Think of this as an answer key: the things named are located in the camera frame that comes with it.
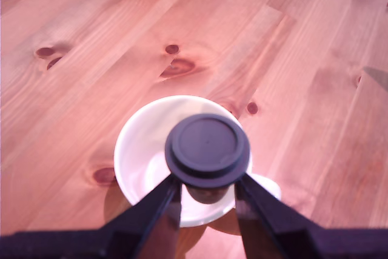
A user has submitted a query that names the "dark red printed mug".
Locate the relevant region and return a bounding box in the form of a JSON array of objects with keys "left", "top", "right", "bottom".
[{"left": 113, "top": 95, "right": 283, "bottom": 229}]

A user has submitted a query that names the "black coffee capsule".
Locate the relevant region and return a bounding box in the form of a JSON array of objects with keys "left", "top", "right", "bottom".
[{"left": 165, "top": 113, "right": 252, "bottom": 205}]

